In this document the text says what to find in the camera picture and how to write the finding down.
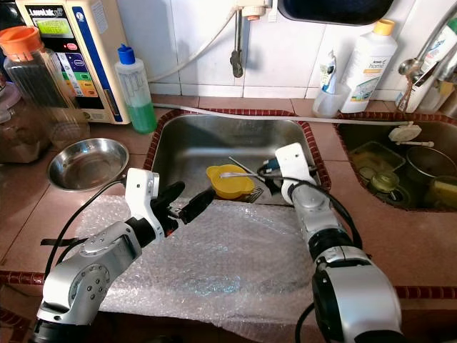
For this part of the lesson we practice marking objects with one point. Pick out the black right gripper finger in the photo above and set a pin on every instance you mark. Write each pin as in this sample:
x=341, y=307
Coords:
x=263, y=186
x=265, y=168

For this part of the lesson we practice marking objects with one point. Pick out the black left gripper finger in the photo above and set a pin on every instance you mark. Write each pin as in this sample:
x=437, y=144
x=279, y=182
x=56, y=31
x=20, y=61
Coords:
x=173, y=194
x=198, y=204

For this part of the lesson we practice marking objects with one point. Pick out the steel fork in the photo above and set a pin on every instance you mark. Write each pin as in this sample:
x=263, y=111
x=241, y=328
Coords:
x=255, y=194

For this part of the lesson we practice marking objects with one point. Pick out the steel spoon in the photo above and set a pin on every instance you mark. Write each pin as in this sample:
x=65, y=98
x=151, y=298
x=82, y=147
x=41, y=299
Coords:
x=246, y=174

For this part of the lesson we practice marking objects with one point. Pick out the white chopstick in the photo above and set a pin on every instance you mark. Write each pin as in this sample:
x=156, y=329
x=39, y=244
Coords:
x=237, y=161

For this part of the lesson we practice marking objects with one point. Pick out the yellow plastic bowl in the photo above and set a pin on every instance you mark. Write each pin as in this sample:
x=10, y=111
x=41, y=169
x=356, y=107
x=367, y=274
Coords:
x=228, y=189

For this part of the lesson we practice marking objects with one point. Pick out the round steel bowl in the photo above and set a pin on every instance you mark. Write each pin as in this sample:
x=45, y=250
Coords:
x=89, y=164

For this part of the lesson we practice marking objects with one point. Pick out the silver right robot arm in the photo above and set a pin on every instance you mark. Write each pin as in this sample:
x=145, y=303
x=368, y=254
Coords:
x=357, y=300

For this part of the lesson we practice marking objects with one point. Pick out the steel sink basin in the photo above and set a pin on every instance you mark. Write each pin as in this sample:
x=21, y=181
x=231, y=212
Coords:
x=186, y=143
x=348, y=136

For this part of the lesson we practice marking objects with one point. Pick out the clear bubble wrap sheet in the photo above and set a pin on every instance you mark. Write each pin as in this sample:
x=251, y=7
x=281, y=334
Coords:
x=228, y=271

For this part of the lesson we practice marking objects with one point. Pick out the green liquid bottle blue cap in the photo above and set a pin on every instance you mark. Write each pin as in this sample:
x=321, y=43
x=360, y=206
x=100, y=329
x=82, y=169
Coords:
x=141, y=114

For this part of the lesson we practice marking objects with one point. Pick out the clear plastic cup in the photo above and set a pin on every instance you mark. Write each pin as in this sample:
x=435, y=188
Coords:
x=330, y=106

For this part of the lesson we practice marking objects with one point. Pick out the clear glass container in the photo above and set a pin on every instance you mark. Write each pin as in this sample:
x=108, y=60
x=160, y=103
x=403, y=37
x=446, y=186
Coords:
x=371, y=153

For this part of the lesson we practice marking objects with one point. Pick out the small glass jar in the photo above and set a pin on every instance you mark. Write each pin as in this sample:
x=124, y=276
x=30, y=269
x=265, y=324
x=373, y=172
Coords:
x=385, y=183

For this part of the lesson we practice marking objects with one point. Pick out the black tape strip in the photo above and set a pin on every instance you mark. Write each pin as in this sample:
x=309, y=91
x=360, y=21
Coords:
x=57, y=242

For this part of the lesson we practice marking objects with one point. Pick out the white detergent bottle yellow cap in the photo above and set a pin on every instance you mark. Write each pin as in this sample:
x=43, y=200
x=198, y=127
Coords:
x=368, y=71

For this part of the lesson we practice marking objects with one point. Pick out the steel pot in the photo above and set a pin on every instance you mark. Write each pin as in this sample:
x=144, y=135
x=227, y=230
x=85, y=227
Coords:
x=432, y=161

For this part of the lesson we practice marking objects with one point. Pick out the clear jar with brown contents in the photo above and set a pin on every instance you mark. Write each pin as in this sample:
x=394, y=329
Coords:
x=18, y=128

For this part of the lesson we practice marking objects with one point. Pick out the dark blue tray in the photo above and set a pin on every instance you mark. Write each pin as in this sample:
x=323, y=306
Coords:
x=335, y=11

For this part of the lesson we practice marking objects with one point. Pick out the chrome sink tap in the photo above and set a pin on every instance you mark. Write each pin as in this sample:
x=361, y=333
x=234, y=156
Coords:
x=408, y=68

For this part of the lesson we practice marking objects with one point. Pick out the cream water ionizer appliance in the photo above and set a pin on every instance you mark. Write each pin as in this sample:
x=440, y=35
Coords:
x=93, y=36

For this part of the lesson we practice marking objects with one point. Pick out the clear jar with orange lid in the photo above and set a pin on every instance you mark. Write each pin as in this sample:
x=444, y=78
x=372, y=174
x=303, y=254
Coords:
x=23, y=41

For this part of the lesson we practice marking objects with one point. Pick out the chrome wall faucet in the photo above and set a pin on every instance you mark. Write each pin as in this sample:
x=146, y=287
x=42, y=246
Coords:
x=237, y=50

